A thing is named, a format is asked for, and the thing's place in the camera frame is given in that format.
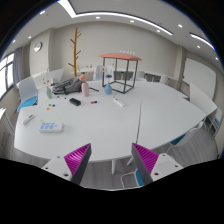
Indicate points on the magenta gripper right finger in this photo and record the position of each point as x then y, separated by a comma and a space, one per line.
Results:
145, 160

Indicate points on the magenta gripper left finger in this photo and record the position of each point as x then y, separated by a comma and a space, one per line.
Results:
77, 162

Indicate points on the white chair under table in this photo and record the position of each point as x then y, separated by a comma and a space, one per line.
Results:
137, 178

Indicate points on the black rectangular box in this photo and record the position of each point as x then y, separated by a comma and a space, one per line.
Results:
75, 102

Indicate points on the white chair right side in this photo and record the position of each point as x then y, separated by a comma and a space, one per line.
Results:
180, 141

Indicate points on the green glass vase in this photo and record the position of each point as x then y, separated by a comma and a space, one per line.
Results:
48, 92

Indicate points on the grey backpack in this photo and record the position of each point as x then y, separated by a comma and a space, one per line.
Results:
67, 86

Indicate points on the pink vase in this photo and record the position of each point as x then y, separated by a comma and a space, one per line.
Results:
84, 86

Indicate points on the blue vase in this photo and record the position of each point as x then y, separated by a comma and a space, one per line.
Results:
108, 88

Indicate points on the white chair blue seat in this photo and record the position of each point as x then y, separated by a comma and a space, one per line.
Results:
28, 93

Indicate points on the wooden coat tree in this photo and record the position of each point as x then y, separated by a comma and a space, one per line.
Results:
77, 34

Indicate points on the black frame orange-top stand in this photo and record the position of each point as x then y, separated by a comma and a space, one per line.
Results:
123, 68

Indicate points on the whiteboard on wall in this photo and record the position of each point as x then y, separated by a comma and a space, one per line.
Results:
199, 75

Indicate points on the round wall clock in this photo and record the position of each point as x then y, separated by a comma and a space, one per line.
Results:
37, 46

